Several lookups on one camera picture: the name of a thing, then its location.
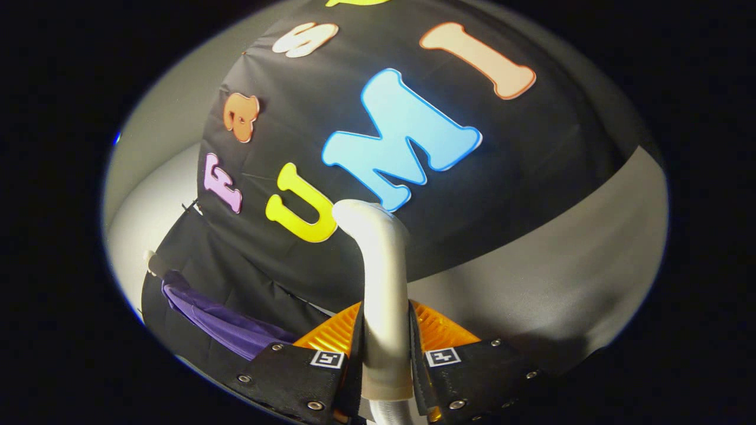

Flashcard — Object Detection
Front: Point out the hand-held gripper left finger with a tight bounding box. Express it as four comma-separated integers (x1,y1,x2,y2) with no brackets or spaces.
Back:
227,301,364,425

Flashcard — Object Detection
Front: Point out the purple corduroy jacket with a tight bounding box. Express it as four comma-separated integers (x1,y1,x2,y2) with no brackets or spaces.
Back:
161,270,299,361

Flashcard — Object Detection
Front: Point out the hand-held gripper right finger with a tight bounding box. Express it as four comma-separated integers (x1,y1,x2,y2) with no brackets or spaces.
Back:
408,300,544,423

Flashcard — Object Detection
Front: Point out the white garment steamer head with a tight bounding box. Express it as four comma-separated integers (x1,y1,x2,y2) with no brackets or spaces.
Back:
332,200,414,403

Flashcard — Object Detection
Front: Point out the grey garment steamer hose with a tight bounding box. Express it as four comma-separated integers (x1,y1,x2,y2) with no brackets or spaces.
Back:
366,399,414,425

